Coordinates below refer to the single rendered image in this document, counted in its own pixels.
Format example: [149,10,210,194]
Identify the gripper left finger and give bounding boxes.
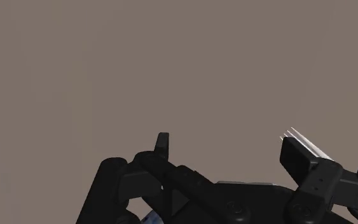
[75,132,251,224]

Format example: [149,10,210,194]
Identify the blue and white object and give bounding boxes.
[139,209,165,224]

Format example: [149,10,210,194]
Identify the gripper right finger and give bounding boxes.
[279,136,358,224]

